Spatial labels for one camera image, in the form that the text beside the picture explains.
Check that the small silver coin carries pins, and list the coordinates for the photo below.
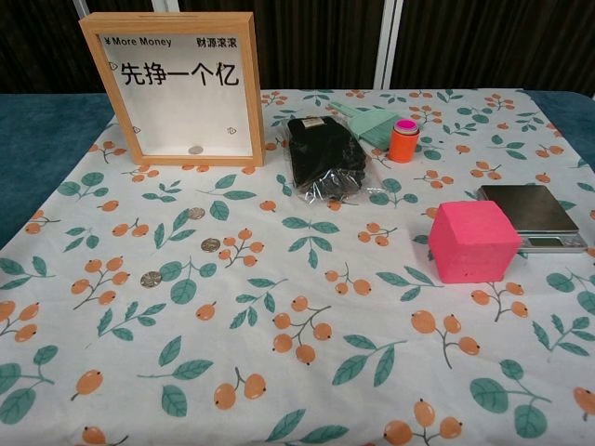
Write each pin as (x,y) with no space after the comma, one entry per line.
(210,245)
(150,279)
(195,149)
(196,213)

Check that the floral print tablecloth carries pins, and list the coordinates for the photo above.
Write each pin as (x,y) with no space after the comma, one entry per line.
(297,288)

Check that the black item in plastic bag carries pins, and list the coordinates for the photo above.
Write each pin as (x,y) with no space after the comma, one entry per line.
(321,148)

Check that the mint green scoop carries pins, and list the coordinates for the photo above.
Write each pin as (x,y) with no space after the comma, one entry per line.
(369,127)

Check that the orange cylinder with pink top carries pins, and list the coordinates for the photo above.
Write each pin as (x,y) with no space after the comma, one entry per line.
(402,146)

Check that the pink foam cube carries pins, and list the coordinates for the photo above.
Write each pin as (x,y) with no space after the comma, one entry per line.
(469,246)

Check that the silver digital pocket scale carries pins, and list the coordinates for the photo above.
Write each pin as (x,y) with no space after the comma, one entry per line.
(530,206)

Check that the teal table cover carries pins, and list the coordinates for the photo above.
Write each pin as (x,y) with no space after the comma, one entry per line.
(37,139)

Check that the wooden frame coin bank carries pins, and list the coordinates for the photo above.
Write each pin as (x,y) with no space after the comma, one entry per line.
(186,97)

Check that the white vertical post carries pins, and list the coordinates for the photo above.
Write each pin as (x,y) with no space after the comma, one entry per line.
(388,46)

